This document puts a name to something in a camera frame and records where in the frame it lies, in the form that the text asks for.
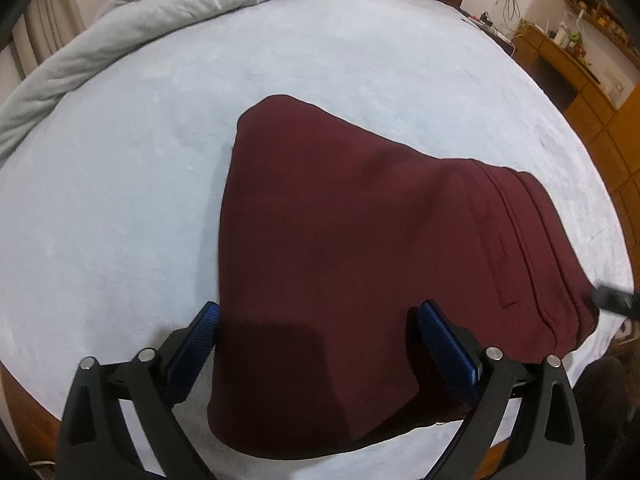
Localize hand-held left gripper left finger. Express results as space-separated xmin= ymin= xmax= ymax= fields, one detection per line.
xmin=54 ymin=301 xmax=221 ymax=480

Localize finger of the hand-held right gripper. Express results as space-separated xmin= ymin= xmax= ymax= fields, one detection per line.
xmin=590 ymin=285 xmax=640 ymax=319

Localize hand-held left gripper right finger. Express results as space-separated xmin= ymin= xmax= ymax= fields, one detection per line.
xmin=417 ymin=300 xmax=587 ymax=480

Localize maroon pants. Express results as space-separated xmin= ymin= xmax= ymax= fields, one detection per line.
xmin=207 ymin=94 xmax=601 ymax=460

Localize person's leg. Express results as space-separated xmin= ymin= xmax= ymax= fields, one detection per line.
xmin=574 ymin=355 xmax=640 ymax=466

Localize bed with light blue sheet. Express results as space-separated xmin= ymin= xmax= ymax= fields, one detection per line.
xmin=0 ymin=0 xmax=636 ymax=480

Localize wooden cabinet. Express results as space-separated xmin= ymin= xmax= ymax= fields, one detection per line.
xmin=512 ymin=0 xmax=640 ymax=281

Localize dark wooden nightstand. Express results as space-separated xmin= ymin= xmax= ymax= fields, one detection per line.
xmin=460 ymin=7 xmax=517 ymax=57

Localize beige curtain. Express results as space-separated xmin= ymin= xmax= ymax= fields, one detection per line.
xmin=10 ymin=0 xmax=96 ymax=81

